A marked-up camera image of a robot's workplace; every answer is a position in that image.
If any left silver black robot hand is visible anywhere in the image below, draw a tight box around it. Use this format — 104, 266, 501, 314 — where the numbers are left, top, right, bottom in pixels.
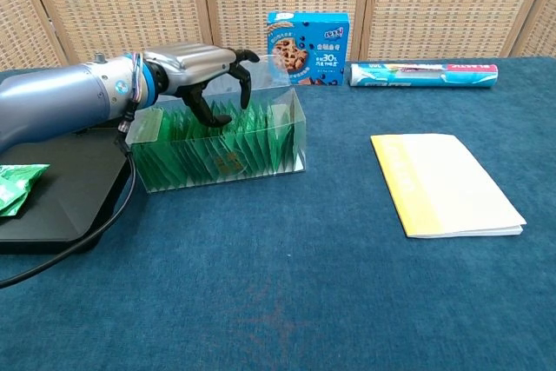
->
142, 43, 261, 128

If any yellow and white booklet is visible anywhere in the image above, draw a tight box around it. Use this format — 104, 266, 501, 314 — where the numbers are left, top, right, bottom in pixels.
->
369, 133, 527, 240

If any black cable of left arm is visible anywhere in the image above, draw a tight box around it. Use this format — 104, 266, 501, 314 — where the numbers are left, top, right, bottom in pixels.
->
0, 101, 138, 289

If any black plastic tray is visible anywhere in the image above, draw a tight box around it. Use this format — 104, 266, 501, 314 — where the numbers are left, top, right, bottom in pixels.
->
0, 118, 134, 255

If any plastic wrap roll box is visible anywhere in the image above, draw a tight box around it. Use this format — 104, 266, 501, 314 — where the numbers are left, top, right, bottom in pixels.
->
349, 62, 500, 89

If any blue cookie box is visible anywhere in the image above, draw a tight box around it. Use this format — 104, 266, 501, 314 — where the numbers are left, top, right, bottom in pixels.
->
266, 11, 351, 87

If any clear box of green sachets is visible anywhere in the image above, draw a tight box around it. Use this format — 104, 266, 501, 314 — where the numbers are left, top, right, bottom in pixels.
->
125, 52, 308, 194

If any blue table cloth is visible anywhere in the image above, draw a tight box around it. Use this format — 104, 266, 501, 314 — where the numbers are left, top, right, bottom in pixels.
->
0, 56, 556, 371

